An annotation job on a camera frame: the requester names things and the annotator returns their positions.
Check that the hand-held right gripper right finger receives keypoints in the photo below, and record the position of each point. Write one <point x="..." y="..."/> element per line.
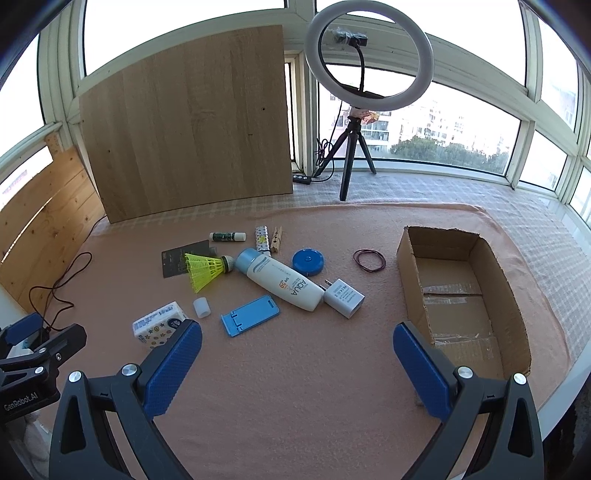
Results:
<point x="422" y="369"/>

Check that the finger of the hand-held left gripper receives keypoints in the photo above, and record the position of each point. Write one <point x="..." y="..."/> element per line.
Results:
<point x="64" y="341"/>
<point x="25" y="328"/>

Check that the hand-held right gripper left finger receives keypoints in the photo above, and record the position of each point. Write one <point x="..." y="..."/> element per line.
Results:
<point x="173" y="369"/>

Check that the patterned white tissue pack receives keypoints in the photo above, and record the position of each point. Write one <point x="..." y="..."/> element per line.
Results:
<point x="154" y="325"/>

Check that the small white cylinder cap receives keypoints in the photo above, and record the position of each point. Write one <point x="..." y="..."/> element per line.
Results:
<point x="202" y="308"/>

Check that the cardboard box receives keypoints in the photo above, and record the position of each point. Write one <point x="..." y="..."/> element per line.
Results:
<point x="461" y="314"/>

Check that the blue phone stand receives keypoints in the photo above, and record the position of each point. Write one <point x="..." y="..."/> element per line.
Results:
<point x="251" y="316"/>

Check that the yellow plastic shuttlecock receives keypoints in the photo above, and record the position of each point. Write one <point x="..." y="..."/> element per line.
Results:
<point x="205" y="270"/>

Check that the black card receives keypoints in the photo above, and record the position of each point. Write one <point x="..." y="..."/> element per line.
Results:
<point x="173" y="263"/>

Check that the white charger plug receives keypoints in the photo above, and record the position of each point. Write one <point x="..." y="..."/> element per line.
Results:
<point x="344" y="297"/>

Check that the white sunscreen bottle blue cap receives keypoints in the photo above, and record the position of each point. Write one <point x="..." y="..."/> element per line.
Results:
<point x="281" y="281"/>

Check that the green lip balm tube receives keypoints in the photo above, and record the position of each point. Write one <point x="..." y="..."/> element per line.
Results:
<point x="226" y="237"/>

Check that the blue round tape measure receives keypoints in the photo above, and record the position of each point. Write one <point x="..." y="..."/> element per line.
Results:
<point x="308" y="262"/>

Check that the patterned white lighter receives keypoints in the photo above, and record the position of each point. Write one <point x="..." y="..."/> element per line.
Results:
<point x="262" y="239"/>

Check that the wooden clothespin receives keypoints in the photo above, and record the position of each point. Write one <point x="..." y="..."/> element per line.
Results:
<point x="277" y="239"/>

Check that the pine wood panel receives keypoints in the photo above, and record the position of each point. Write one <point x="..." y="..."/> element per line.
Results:
<point x="46" y="221"/>

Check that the checkered cloth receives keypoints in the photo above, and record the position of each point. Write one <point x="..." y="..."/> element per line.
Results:
<point x="531" y="221"/>

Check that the light wooden board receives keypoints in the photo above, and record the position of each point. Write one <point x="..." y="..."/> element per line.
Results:
<point x="184" y="129"/>

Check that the white window frame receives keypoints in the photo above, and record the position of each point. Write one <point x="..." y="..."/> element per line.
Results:
<point x="480" y="76"/>

